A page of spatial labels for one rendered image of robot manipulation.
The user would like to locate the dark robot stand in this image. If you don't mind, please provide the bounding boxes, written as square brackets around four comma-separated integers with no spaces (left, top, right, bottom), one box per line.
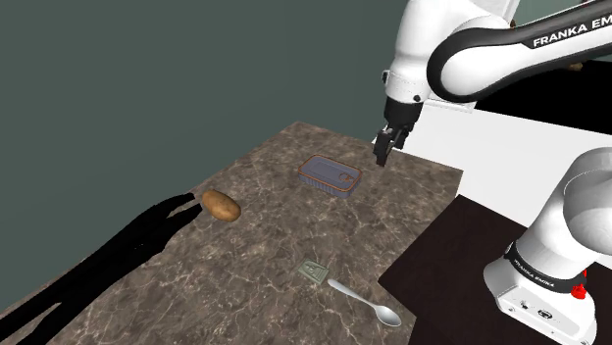
[377,193,612,345]

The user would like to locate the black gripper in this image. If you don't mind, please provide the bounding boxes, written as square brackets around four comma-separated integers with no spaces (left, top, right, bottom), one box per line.
[373,97,425,168]

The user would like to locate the silver spoon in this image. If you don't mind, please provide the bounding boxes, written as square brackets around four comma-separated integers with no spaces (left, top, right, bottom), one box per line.
[327,278,403,328]

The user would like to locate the grey rectangular tin can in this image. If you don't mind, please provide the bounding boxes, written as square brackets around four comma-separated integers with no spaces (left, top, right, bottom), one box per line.
[297,154,363,200]

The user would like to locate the small grey-green flat packet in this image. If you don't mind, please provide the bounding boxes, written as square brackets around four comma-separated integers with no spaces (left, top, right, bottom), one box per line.
[296,259,331,286]

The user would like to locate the brown potato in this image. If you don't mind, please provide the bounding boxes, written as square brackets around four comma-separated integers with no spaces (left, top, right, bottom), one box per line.
[201,189,242,223]

